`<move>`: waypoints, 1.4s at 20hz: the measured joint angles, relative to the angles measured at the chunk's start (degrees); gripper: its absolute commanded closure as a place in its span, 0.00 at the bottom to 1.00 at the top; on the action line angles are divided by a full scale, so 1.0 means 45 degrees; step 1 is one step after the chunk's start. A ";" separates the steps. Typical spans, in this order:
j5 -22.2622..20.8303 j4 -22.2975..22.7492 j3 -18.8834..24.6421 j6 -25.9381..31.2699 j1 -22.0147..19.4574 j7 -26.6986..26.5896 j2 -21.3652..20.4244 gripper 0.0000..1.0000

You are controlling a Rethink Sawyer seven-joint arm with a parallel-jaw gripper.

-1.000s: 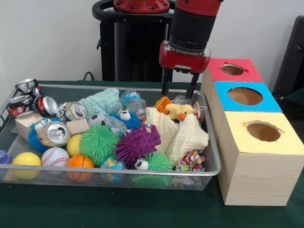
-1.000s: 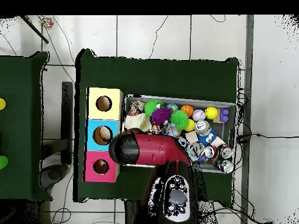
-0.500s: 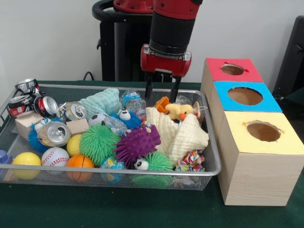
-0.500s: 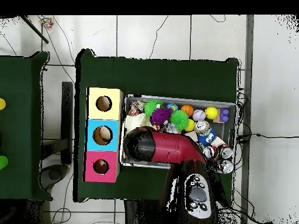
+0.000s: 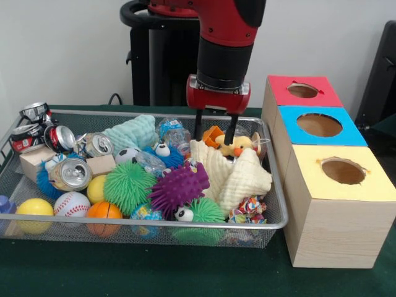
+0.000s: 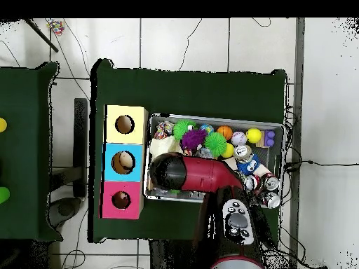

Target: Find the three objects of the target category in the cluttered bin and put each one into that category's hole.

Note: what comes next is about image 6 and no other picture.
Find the side table with green cloth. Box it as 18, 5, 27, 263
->
0, 61, 60, 243

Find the yellow tennis ball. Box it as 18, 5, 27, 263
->
221, 142, 236, 159

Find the white baseball toy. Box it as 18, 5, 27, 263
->
231, 130, 248, 146

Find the wooden box with three holes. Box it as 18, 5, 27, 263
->
100, 104, 149, 221

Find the small colourful object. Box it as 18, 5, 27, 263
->
46, 19, 65, 36

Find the cream muslin cloth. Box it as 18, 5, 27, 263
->
149, 137, 182, 159

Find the shallow clear mesh bin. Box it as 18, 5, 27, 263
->
142, 113, 284, 210

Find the black rod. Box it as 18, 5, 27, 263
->
22, 18, 60, 53

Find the black power adapter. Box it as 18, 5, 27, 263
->
283, 160, 303, 172

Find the orange basketball toy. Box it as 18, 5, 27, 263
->
217, 125, 233, 141

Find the smooth yellow ball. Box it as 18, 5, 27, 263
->
245, 127, 263, 144

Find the small green object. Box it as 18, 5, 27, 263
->
0, 186, 11, 205

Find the green spiky ball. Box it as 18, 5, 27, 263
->
203, 132, 228, 158
172, 119, 197, 142

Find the blue fuzzy monster toy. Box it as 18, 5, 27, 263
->
238, 156, 262, 177

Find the purple spiky ball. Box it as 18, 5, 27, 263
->
180, 128, 208, 152

